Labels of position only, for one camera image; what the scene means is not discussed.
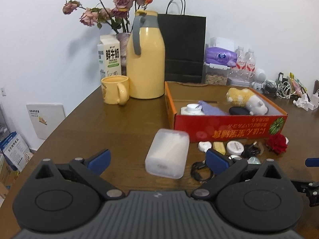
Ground small white earbud case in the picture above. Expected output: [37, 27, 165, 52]
[198, 141, 212, 153]

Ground crumpled white paper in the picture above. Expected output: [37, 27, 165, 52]
[293, 94, 309, 111]

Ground dried pink flower bouquet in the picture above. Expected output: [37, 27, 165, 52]
[62, 0, 154, 34]

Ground yellow mug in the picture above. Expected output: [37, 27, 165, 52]
[101, 75, 130, 105]

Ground red cardboard box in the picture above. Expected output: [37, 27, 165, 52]
[165, 81, 288, 142]

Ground purple tissue pack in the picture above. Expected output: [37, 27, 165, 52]
[205, 37, 237, 68]

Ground white robot toy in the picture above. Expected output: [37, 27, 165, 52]
[251, 69, 266, 90]

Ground yellow thermos jug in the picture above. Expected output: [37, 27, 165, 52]
[127, 10, 165, 99]

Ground colourful snack packet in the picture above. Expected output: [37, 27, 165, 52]
[289, 72, 307, 97]

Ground white milk carton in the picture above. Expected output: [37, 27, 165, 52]
[97, 35, 122, 79]

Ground clear snack container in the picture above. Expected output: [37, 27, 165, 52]
[202, 63, 230, 85]

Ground round white tin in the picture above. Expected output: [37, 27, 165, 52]
[226, 140, 244, 156]

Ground water bottle left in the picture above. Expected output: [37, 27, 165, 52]
[229, 46, 245, 81]

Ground water bottle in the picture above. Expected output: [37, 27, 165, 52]
[244, 49, 256, 81]
[229, 46, 245, 81]

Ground dark blue zip case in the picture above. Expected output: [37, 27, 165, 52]
[229, 106, 250, 116]

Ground purple fabric pouch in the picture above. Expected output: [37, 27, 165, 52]
[198, 100, 229, 116]

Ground water bottle middle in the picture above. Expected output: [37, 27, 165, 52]
[244, 49, 256, 81]

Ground yellow white plush sheep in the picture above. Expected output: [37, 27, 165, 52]
[226, 87, 268, 116]

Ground yellow eraser block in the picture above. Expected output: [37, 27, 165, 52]
[213, 141, 226, 155]

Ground red fabric rose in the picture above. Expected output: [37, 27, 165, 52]
[266, 133, 288, 155]

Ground white power strip charger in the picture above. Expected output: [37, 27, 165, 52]
[308, 90, 319, 111]

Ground translucent plastic box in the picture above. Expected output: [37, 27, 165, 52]
[145, 128, 190, 180]

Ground black paper bag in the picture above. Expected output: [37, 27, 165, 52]
[158, 0, 206, 83]

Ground tangled charger cables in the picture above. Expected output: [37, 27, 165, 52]
[262, 72, 296, 100]

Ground iridescent plastic bag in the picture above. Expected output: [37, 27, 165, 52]
[247, 157, 261, 165]

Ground short black usb cable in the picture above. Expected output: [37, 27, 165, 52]
[190, 160, 215, 182]

